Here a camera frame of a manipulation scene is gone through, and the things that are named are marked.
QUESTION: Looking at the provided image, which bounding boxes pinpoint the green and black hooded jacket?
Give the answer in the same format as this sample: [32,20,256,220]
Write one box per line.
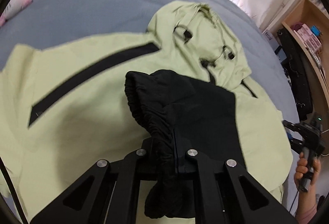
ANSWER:
[1,1,293,219]

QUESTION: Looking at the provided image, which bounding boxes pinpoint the blue fleece bed blanket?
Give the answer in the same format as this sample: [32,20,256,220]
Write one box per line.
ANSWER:
[1,0,298,211]

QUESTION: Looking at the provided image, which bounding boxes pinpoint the white pink plush cat toy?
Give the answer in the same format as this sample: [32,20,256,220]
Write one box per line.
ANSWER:
[1,0,32,27]

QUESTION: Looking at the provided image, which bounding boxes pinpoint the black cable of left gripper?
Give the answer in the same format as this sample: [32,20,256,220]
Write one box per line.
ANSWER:
[0,157,29,224]

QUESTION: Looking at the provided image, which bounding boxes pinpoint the black patterned garment beside bed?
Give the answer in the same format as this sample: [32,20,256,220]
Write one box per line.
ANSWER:
[277,28,313,121]

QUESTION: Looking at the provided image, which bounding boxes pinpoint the pink sleeved right forearm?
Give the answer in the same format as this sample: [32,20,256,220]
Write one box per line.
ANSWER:
[295,185,317,224]

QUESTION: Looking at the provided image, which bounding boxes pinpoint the pink boxes on shelf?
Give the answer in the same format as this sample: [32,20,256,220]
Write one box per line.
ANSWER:
[292,23,322,53]

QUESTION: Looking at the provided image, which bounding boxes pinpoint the person's right hand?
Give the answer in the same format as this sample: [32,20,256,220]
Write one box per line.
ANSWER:
[294,157,321,191]

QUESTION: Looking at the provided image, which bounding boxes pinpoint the wooden bookshelf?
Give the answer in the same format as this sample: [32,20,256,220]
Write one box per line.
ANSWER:
[260,0,329,134]

